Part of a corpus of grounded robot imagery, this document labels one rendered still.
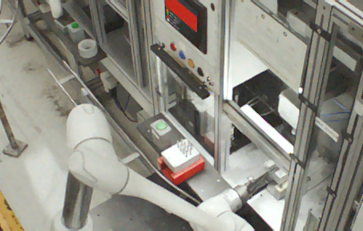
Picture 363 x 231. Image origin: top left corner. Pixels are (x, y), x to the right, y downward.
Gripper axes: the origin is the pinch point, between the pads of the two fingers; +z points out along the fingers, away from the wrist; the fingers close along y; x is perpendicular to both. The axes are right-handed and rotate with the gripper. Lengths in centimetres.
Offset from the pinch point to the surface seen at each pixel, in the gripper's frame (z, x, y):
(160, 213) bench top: -38, 31, -33
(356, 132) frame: -13, -39, 69
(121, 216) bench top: -53, 40, -33
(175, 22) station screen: -16, 42, 57
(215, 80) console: -13.7, 21.2, 42.6
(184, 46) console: -14, 40, 45
